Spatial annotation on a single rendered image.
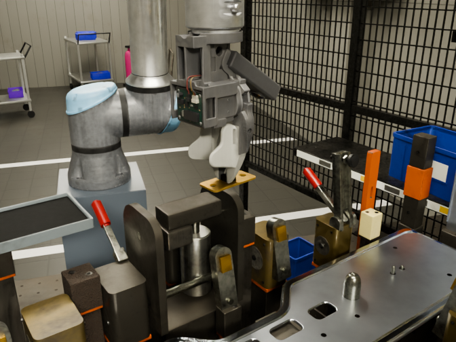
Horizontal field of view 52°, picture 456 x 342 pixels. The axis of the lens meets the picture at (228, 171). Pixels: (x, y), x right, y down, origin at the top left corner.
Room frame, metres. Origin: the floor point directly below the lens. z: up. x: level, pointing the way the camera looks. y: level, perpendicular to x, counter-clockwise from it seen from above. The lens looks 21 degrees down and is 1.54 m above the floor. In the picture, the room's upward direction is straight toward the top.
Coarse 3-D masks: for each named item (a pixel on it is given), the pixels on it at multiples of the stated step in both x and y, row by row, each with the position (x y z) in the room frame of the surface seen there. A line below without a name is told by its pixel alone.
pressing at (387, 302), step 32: (352, 256) 0.87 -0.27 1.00; (384, 256) 0.88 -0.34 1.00; (416, 256) 0.88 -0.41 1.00; (448, 256) 0.88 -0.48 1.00; (288, 288) 0.76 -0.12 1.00; (320, 288) 0.76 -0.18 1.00; (384, 288) 0.76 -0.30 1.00; (416, 288) 0.76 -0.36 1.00; (448, 288) 0.76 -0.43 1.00; (288, 320) 0.67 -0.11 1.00; (320, 320) 0.67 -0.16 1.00; (352, 320) 0.67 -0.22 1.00; (384, 320) 0.67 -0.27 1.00; (416, 320) 0.67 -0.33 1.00
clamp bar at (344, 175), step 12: (336, 156) 0.93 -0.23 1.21; (348, 156) 0.93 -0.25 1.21; (336, 168) 0.93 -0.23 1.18; (348, 168) 0.94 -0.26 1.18; (336, 180) 0.93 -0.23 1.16; (348, 180) 0.94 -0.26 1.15; (336, 192) 0.93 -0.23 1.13; (348, 192) 0.93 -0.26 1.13; (336, 204) 0.92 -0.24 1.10; (348, 204) 0.93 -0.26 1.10; (348, 216) 0.93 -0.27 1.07
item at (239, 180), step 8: (224, 176) 0.64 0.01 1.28; (240, 176) 0.66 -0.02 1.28; (248, 176) 0.66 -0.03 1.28; (200, 184) 0.63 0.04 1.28; (208, 184) 0.63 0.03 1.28; (216, 184) 0.63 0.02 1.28; (224, 184) 0.63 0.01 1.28; (232, 184) 0.63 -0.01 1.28; (240, 184) 0.63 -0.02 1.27; (216, 192) 0.60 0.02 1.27
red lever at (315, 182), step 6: (306, 168) 1.02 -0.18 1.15; (306, 174) 1.01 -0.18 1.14; (312, 174) 1.01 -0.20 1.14; (312, 180) 1.00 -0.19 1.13; (318, 180) 0.99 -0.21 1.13; (312, 186) 1.00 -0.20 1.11; (318, 186) 0.98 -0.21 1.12; (318, 192) 0.98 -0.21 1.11; (324, 192) 0.97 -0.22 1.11; (324, 198) 0.96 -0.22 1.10; (330, 198) 0.96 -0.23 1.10; (330, 204) 0.95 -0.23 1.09
